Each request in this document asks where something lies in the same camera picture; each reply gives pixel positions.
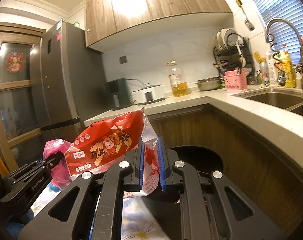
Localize chrome kitchen faucet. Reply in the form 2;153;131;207
265;17;303;63

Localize yellow detergent bottle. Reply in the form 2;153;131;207
277;50;296;88

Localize black wire dish rack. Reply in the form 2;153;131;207
213;29;254;80

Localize white bottle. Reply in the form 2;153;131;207
267;51;278;85

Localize cooking oil bottle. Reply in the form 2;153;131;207
167;61;191;98

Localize metal spatula wooden handle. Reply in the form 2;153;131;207
234;0;255;32

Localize window blinds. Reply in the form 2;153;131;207
247;0;303;65

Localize wooden wall cabinet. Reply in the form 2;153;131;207
84;0;232;47

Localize white electric cooker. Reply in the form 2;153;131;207
130;83;166;105

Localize pink plastic bag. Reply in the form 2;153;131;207
43;139;74;188

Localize steel kitchen sink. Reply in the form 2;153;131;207
232;90;303;118

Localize black countertop appliance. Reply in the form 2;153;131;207
105;78;133;110

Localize metal can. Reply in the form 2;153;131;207
260;62;271;85

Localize yellow dried flowers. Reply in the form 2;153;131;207
253;51;267;63

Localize grey refrigerator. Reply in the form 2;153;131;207
29;20;112;143

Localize wooden kitchen counter cabinet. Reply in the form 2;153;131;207
84;90;303;230

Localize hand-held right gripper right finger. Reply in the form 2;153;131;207
158;136;285;240

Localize pink plastic basket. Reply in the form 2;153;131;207
224;68;249;92

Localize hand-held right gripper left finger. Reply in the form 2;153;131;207
18;140;144;240

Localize steel bowl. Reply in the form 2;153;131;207
195;76;224;92

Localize white ladle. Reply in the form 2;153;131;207
235;40;247;67

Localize black coiled holder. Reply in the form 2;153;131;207
267;34;287;87

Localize red printed plastic bag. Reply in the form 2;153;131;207
66;107;160;198

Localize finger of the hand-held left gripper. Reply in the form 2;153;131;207
35;151;63;164
48;155;65;171

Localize red door decoration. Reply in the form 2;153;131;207
5;52;25;74

